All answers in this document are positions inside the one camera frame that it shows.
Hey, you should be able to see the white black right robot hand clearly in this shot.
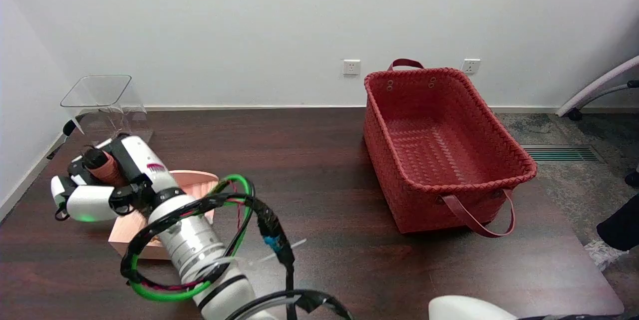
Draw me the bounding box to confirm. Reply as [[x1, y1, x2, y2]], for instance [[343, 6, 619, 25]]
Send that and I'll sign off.
[[51, 134, 186, 223]]

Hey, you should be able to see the small broom with brown handle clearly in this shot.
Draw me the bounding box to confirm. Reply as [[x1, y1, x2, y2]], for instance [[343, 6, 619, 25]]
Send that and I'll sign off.
[[81, 147, 126, 187]]

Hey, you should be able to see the red-brown woven basket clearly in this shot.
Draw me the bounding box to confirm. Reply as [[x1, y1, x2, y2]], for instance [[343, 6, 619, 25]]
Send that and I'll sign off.
[[363, 58, 538, 238]]

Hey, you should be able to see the wooden dustpan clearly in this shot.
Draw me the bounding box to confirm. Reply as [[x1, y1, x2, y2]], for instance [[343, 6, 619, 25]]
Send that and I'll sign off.
[[109, 170, 219, 261]]

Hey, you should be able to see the clear plastic container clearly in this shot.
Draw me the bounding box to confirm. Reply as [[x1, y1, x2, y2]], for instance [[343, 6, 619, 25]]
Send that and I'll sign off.
[[60, 75, 154, 148]]

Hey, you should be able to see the white zip tie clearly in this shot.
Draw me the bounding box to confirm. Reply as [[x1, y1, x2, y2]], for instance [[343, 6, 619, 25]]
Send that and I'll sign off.
[[259, 239, 307, 263]]

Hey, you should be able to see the white rounded robot cover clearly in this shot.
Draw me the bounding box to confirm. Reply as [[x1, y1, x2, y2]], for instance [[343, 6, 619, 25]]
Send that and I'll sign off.
[[428, 295, 518, 320]]

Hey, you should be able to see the floor air vent grille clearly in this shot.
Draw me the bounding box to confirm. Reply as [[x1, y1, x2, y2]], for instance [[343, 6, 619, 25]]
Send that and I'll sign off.
[[522, 145, 602, 163]]

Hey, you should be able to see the white chair leg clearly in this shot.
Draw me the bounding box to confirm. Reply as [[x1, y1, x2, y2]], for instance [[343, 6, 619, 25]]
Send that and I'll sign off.
[[556, 55, 639, 121]]

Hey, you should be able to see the white patterned shoe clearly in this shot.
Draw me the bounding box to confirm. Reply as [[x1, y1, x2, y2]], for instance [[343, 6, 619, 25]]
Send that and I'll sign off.
[[584, 239, 628, 271]]

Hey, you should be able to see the black trouser leg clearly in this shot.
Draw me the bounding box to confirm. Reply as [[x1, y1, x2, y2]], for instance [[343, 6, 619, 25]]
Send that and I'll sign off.
[[597, 194, 639, 252]]

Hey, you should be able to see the green robot cable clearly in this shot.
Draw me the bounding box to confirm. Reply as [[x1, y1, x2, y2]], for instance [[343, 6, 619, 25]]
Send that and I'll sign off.
[[130, 174, 255, 303]]

